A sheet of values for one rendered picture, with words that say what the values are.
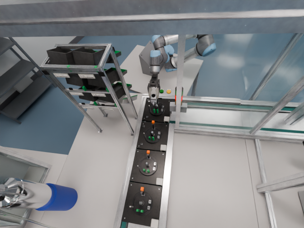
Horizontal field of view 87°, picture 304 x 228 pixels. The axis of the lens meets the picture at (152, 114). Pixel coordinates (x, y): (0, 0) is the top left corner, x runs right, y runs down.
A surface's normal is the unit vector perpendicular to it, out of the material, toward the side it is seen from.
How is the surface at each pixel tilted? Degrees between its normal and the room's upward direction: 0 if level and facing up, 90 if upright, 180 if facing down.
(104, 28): 90
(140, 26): 90
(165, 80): 0
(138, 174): 0
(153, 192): 0
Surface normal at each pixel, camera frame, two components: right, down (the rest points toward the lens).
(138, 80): -0.11, -0.51
